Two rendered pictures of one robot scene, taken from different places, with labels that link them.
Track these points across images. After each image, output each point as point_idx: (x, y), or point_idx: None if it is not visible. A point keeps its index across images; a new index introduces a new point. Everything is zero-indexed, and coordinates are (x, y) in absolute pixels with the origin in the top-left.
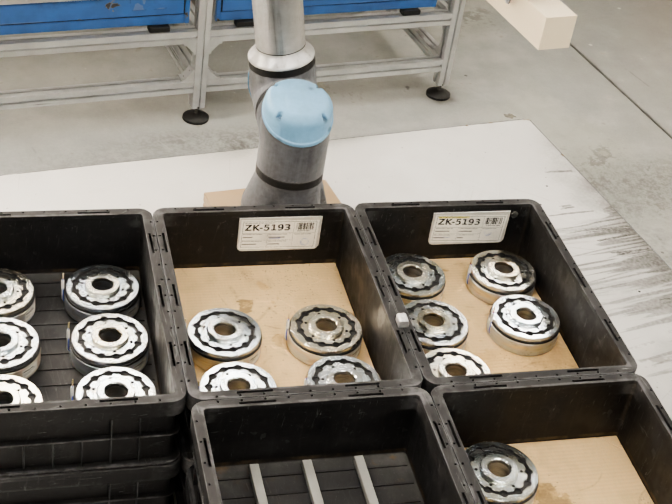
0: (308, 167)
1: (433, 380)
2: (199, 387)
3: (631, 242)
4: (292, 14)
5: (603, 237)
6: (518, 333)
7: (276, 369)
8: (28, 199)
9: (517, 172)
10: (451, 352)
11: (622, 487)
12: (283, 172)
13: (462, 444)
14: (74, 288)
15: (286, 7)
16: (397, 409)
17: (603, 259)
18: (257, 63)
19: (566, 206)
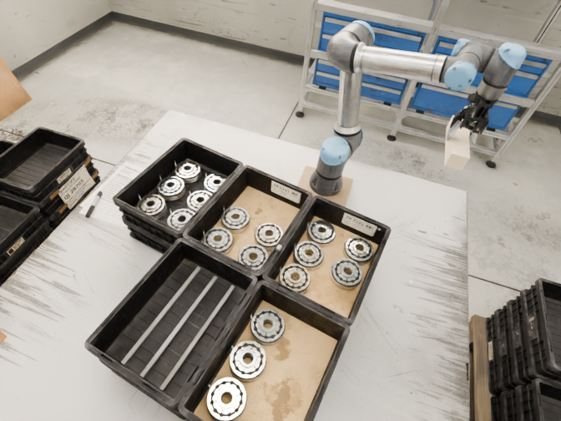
0: (329, 172)
1: (265, 276)
2: (204, 231)
3: (460, 263)
4: (349, 112)
5: (448, 254)
6: (336, 276)
7: (244, 239)
8: (255, 144)
9: (437, 210)
10: (302, 268)
11: (315, 362)
12: (320, 170)
13: (245, 308)
14: (209, 179)
15: (346, 109)
16: (246, 279)
17: (439, 263)
18: (335, 126)
19: (445, 234)
